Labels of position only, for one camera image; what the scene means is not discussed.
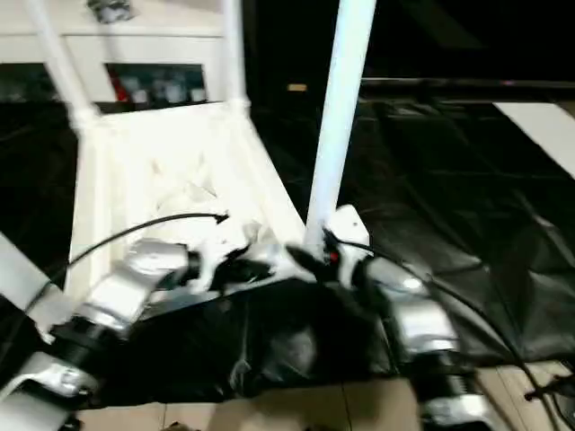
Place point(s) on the black mat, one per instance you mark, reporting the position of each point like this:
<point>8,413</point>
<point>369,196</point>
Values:
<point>449,202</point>

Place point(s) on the long black bar device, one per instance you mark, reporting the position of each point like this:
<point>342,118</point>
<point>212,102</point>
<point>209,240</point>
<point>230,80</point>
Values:
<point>471,84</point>

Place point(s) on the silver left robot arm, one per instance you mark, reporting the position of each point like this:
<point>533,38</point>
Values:
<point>126,283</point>

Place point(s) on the white glass-door cabinet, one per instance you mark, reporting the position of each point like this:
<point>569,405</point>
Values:
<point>157,49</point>

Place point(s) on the white flat board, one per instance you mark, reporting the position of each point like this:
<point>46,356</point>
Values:
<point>539,130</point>

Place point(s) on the black tripod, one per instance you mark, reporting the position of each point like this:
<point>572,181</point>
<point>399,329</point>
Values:
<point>550,387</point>

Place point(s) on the dark grey bundle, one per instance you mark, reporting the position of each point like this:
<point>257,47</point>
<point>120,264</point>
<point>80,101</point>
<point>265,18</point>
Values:
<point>111,10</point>

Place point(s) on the white plastic table top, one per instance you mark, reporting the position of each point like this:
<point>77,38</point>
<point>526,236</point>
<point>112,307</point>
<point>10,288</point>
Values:
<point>179,148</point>

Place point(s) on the white plastic table leg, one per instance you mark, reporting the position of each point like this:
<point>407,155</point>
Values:
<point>63,67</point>
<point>337,112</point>
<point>236,54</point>
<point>27,278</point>

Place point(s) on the small gold label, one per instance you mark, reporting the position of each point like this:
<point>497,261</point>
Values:
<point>297,86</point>

